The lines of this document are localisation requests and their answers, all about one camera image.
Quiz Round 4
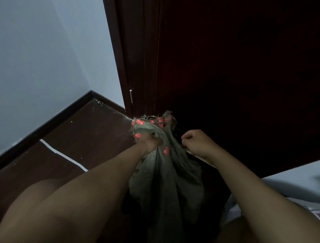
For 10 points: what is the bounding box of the dark brown wooden door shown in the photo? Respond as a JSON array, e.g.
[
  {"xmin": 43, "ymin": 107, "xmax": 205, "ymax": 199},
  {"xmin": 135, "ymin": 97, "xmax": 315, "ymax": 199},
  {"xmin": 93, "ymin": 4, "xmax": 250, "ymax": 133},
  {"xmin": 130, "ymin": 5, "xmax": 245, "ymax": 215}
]
[{"xmin": 103, "ymin": 0, "xmax": 160, "ymax": 118}]

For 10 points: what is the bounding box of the person's right hand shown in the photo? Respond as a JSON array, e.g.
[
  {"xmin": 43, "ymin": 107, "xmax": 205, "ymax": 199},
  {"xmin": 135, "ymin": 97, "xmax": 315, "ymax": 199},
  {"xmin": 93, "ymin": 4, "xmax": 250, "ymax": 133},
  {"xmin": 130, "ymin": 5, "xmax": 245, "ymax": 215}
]
[{"xmin": 181, "ymin": 129, "xmax": 221, "ymax": 166}]

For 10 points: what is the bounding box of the person's left leg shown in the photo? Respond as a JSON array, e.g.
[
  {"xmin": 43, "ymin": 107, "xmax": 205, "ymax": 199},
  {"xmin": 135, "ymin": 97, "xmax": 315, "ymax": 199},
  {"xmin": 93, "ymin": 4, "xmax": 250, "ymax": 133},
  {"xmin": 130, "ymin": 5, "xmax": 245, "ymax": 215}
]
[{"xmin": 0, "ymin": 178, "xmax": 75, "ymax": 243}]

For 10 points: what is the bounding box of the green woven sack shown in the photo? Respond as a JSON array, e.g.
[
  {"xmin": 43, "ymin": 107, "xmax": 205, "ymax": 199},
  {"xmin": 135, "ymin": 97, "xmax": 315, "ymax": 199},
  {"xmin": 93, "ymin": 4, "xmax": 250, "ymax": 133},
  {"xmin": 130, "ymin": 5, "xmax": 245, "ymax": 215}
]
[{"xmin": 129, "ymin": 110, "xmax": 205, "ymax": 243}]

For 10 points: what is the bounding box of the white floor strip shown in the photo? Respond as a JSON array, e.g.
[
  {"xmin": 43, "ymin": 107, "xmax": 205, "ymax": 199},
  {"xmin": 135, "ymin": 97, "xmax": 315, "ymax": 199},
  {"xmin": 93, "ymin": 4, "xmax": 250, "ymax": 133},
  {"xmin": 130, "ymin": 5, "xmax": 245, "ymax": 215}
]
[{"xmin": 40, "ymin": 139, "xmax": 89, "ymax": 173}]

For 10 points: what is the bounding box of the person's left hand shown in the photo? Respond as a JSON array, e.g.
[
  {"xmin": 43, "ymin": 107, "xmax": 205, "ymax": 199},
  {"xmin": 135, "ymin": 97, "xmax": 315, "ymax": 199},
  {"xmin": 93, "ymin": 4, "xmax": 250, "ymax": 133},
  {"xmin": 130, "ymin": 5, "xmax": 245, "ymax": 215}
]
[{"xmin": 136, "ymin": 132, "xmax": 164, "ymax": 160}]

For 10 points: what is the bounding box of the white bag with red print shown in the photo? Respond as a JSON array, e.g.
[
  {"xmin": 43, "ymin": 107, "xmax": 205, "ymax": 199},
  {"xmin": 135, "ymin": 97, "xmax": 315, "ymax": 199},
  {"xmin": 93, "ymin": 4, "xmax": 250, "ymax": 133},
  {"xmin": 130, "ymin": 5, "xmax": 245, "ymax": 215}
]
[{"xmin": 220, "ymin": 193, "xmax": 320, "ymax": 226}]

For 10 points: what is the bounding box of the person's right forearm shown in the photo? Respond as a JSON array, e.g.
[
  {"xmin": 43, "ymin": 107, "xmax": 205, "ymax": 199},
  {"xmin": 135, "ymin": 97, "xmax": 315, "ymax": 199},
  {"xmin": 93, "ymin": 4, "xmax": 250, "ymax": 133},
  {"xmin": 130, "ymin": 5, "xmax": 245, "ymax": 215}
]
[{"xmin": 207, "ymin": 150, "xmax": 320, "ymax": 243}]

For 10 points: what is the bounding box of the dark baseboard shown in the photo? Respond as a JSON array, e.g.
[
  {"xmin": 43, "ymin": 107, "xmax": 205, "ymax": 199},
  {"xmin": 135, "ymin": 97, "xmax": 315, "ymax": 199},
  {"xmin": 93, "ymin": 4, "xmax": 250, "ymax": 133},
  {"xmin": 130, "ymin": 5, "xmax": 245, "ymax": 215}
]
[{"xmin": 0, "ymin": 90, "xmax": 125, "ymax": 170}]

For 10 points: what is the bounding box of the person's leg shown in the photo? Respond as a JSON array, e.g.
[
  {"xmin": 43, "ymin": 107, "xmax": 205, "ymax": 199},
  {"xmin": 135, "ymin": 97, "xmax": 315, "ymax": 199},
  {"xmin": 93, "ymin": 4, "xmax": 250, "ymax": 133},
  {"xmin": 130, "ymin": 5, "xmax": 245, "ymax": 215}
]
[
  {"xmin": 0, "ymin": 178, "xmax": 75, "ymax": 243},
  {"xmin": 217, "ymin": 215, "xmax": 263, "ymax": 243}
]

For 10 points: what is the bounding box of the person's right leg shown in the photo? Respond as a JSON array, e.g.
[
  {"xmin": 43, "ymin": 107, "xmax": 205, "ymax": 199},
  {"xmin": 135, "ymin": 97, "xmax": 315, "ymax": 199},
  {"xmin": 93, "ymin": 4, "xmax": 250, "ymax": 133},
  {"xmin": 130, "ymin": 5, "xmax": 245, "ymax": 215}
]
[{"xmin": 217, "ymin": 215, "xmax": 263, "ymax": 243}]

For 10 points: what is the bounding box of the person's left forearm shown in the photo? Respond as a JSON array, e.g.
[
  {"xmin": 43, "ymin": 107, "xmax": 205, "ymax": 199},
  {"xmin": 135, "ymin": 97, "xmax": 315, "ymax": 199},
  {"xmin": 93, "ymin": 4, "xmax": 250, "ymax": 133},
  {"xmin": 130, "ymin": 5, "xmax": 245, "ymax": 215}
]
[{"xmin": 0, "ymin": 146, "xmax": 148, "ymax": 243}]

